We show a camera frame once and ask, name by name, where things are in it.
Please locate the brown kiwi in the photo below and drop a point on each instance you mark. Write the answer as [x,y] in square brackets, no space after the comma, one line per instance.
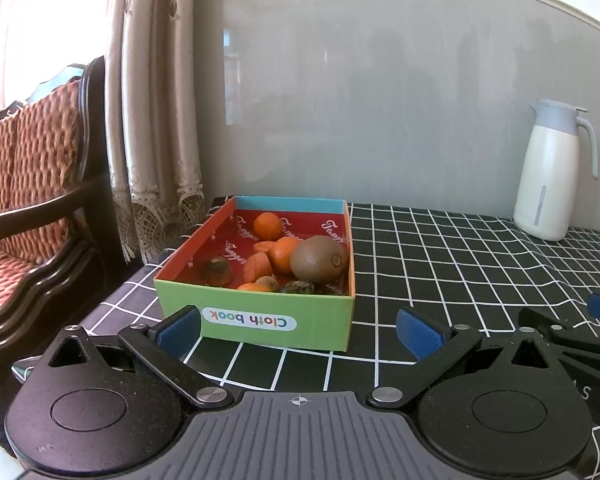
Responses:
[317,259]

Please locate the beige lace curtain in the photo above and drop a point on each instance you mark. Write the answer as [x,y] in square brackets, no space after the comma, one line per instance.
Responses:
[155,110]

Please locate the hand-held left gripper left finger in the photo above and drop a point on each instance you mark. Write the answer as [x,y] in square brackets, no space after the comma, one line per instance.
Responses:
[180,331]

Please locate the small pale water chestnut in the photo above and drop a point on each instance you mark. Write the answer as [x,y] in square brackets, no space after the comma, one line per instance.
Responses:
[268,283]

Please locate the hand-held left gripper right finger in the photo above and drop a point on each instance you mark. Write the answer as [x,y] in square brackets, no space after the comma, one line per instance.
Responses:
[420,336]

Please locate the black white checked tablecloth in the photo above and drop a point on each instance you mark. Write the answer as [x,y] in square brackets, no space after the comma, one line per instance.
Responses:
[455,270]

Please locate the dark brown water chestnut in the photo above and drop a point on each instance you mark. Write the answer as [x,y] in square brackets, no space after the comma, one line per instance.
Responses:
[216,271]
[299,288]

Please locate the colourful cardboard box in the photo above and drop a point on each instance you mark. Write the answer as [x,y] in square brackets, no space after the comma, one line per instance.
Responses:
[260,320]

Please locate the dark wooden chair red cushion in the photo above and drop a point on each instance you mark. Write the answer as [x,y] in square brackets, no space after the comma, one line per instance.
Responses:
[35,150]

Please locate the white and blue thermos jug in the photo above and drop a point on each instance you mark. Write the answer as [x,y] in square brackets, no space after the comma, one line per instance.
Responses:
[545,190]

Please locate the orange mandarin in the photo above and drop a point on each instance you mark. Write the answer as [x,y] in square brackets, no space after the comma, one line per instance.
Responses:
[251,288]
[267,226]
[284,256]

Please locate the small orange carrot piece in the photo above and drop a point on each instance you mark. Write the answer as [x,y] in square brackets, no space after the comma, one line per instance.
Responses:
[265,247]

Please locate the large orange carrot piece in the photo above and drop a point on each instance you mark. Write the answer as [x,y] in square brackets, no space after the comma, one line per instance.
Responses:
[257,266]

